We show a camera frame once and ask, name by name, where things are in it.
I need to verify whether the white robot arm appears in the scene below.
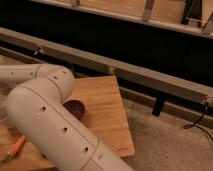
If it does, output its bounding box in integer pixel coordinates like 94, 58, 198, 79
0, 64, 134, 171

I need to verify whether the purple bowl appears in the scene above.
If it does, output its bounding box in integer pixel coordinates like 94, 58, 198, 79
63, 100, 86, 120

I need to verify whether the black cable on floor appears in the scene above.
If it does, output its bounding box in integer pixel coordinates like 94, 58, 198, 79
183, 103, 213, 141

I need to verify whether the wooden table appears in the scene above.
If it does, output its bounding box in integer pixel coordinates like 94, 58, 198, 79
0, 76, 135, 171

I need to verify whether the orange carrot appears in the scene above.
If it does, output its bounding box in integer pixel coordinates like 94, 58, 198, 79
6, 136, 27, 159

